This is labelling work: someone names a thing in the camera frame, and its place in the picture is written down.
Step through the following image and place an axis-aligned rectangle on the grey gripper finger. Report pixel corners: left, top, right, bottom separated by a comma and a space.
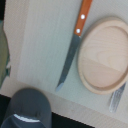
0, 20, 11, 88

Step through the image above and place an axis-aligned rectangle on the grey cooking pot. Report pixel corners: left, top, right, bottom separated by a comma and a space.
0, 88, 52, 128

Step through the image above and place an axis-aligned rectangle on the tan wooden plate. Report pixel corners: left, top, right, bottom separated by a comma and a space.
78, 17, 128, 95

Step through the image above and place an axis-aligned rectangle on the wooden handled knife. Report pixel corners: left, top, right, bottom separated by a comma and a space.
55, 0, 93, 91

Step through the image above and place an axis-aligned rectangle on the wooden handled fork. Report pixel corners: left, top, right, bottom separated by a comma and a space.
109, 84, 125, 113

